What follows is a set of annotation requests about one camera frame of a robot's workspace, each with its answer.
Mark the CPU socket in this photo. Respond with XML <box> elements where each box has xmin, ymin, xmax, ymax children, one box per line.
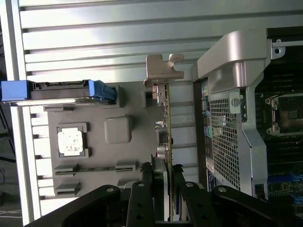
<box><xmin>265</xmin><ymin>93</ymin><xmax>303</xmax><ymax>137</ymax></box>

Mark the black open PC case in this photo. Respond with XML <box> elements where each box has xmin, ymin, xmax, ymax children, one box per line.
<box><xmin>191</xmin><ymin>28</ymin><xmax>303</xmax><ymax>205</ymax></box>

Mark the silver CPU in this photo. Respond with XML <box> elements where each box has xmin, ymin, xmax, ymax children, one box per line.
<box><xmin>58</xmin><ymin>128</ymin><xmax>83</xmax><ymax>156</ymax></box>

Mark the green motherboard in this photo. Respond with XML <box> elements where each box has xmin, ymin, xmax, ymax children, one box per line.
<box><xmin>254</xmin><ymin>70</ymin><xmax>303</xmax><ymax>205</ymax></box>

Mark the grey parts rack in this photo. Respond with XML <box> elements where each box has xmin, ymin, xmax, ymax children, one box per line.
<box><xmin>44</xmin><ymin>82</ymin><xmax>172</xmax><ymax>199</ymax></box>

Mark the hard disk with blue carrier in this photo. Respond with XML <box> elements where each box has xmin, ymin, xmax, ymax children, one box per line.
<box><xmin>0</xmin><ymin>79</ymin><xmax>116</xmax><ymax>107</ymax></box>

